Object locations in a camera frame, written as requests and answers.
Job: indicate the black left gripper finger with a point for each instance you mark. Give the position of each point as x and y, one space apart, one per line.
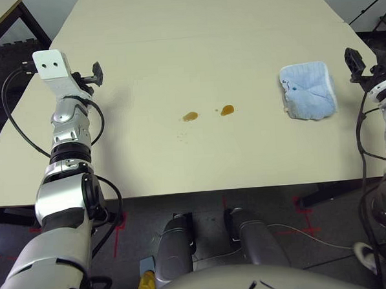
97 75

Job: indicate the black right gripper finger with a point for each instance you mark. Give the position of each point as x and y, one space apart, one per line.
355 64

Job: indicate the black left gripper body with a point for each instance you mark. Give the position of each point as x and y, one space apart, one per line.
84 80

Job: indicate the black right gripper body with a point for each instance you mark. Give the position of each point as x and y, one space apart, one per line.
381 70

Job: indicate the light blue rag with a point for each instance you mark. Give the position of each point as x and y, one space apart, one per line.
310 90

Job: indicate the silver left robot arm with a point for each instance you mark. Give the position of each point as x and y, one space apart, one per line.
63 196

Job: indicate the black tripod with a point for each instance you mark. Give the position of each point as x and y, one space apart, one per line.
371 4

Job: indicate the brown liquid spill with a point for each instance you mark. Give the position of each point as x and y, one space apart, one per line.
190 116
227 110

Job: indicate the grey left robot leg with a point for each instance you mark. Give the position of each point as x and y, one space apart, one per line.
172 249

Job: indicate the grey robot leg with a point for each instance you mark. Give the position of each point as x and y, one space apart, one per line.
256 241
172 249

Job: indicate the blue floor sheet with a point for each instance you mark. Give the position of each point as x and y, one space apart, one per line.
147 264

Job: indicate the grey right robot leg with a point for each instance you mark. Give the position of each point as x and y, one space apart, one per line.
256 241

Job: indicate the yellow floor object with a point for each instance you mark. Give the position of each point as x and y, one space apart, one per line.
146 284

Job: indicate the grey robot torso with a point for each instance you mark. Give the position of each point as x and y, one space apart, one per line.
219 284

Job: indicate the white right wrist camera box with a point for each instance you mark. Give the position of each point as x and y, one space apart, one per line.
384 89

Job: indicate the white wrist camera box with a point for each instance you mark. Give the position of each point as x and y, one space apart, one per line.
384 89
51 72

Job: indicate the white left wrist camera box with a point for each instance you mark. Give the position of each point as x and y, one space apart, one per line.
51 72

